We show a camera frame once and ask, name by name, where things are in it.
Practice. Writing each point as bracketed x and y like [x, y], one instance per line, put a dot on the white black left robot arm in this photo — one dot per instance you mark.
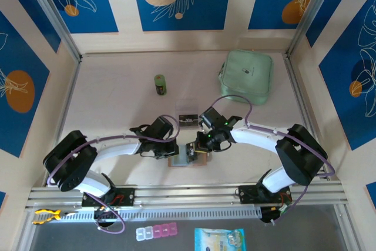
[117, 149]

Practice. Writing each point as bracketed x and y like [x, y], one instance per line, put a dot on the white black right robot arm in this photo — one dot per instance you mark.
[255, 137]

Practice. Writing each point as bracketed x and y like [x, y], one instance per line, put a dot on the green can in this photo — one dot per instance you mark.
[161, 85]

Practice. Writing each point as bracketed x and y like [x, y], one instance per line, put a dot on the mint green zipper pouch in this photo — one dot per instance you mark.
[246, 77]

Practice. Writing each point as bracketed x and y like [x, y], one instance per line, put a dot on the white pink pill organizer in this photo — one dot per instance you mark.
[157, 231]

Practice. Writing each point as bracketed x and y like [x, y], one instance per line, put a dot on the light blue snack packet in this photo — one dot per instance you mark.
[218, 240]

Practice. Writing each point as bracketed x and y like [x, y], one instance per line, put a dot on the aluminium table edge bar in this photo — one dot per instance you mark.
[69, 101]
[302, 110]

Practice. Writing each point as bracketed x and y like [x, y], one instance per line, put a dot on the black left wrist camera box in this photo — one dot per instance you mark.
[161, 127]

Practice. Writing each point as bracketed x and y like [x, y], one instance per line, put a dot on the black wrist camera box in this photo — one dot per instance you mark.
[210, 117]
[161, 127]

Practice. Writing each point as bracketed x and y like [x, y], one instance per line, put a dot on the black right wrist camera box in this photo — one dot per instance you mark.
[210, 117]

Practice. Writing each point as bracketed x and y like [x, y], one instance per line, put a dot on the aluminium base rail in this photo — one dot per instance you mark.
[188, 193]

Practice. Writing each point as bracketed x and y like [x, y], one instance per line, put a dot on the aluminium frame post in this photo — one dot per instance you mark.
[50, 13]
[311, 13]

